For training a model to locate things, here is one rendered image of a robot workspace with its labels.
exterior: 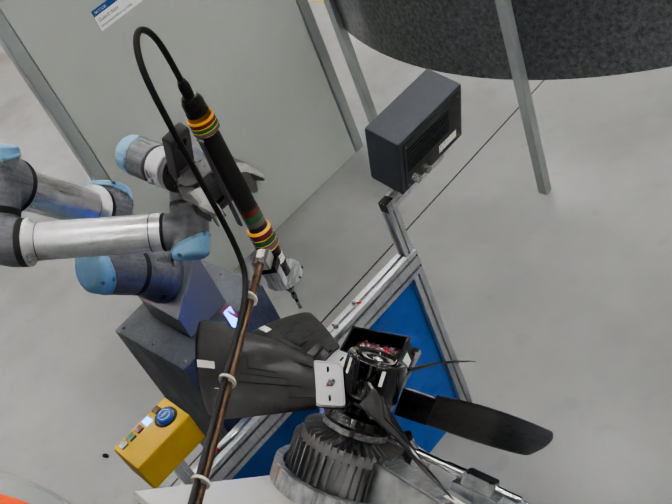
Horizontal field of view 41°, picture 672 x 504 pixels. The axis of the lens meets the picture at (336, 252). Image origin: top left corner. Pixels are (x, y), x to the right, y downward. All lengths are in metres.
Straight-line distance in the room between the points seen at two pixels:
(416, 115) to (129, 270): 0.79
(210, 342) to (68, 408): 2.31
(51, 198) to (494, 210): 2.22
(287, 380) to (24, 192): 0.65
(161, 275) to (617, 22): 1.83
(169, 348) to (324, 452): 0.74
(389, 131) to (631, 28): 1.30
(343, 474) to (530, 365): 1.60
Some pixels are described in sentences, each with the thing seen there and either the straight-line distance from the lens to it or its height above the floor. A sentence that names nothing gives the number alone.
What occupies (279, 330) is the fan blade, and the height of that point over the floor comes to 1.16.
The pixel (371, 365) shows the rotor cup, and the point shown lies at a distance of 1.68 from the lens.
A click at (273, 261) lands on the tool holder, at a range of 1.53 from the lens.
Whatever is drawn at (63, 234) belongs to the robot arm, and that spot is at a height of 1.59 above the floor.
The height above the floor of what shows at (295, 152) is 0.25.
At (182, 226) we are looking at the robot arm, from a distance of 1.72.
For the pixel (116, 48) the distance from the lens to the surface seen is 3.41.
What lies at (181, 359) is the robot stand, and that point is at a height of 1.00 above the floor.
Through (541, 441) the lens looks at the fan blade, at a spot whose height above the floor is 1.05.
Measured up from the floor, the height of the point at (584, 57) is 0.64.
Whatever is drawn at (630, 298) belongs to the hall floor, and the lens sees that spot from 3.34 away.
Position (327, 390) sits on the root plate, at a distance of 1.69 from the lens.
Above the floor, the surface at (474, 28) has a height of 0.77.
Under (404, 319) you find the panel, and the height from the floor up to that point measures 0.67.
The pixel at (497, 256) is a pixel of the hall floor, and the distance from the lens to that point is 3.58.
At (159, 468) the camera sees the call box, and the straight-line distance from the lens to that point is 2.06.
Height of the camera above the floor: 2.51
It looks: 41 degrees down
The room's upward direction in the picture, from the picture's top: 25 degrees counter-clockwise
